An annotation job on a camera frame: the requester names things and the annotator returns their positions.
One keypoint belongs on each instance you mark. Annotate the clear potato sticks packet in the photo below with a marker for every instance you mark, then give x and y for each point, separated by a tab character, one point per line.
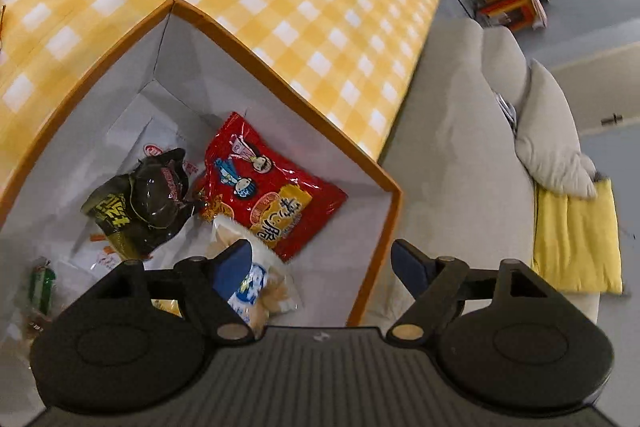
270	287

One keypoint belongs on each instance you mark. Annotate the green label snack packet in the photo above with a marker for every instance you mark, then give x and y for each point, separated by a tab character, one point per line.
42	287

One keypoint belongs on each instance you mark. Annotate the grey pillow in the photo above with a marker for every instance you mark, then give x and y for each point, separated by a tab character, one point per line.
550	137

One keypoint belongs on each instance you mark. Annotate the red snack packet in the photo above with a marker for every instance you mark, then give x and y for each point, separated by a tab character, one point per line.
265	187

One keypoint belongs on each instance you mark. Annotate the orange stool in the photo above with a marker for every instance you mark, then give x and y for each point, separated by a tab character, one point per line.
510	9

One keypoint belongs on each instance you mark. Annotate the yellow cushion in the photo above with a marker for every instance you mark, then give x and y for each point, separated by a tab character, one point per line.
575	237

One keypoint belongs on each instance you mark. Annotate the orange storage box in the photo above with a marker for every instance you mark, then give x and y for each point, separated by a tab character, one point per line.
280	117

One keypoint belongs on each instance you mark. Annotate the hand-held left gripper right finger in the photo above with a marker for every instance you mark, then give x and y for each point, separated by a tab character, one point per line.
407	262

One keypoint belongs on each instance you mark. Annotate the white spicy strips packet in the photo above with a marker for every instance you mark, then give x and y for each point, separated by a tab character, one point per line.
150	132

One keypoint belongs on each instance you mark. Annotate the magazine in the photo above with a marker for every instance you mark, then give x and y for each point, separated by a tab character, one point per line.
505	109

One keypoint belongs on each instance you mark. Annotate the grey sofa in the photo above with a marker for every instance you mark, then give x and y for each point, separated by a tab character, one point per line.
450	132

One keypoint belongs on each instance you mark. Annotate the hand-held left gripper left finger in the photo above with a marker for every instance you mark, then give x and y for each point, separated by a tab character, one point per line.
232	264

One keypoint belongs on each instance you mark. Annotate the black and yellow snack packet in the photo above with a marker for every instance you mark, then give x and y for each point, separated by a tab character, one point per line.
145	202

